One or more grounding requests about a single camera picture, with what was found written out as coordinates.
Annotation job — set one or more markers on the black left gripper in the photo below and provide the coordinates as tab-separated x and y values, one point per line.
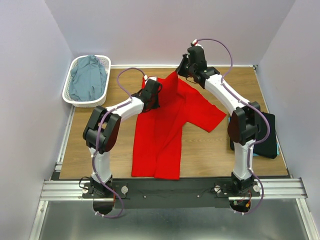
156	105

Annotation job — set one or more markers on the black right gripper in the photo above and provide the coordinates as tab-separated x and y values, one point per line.
179	70

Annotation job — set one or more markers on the red t shirt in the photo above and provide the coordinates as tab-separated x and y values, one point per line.
157	145

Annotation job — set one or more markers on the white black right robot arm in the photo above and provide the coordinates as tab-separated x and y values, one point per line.
245	116

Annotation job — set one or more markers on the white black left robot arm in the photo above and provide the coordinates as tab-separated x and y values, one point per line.
101	132

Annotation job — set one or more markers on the white table edge strip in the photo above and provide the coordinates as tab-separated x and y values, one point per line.
165	66

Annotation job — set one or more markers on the grey-blue t shirt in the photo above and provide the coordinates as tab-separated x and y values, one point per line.
88	79

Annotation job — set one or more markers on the white plastic laundry basket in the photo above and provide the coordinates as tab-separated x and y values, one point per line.
87	104

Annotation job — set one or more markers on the folded teal t shirt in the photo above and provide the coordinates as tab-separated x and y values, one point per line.
270	147

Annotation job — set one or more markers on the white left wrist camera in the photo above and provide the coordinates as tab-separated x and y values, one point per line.
146	78

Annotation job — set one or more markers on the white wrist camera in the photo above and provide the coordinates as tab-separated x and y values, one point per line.
146	78
195	43

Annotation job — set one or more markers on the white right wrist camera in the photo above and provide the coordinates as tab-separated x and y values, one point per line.
195	43

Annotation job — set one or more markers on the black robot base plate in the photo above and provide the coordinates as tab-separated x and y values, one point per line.
151	193

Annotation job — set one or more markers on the aluminium frame rail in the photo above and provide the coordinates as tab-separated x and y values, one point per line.
279	213

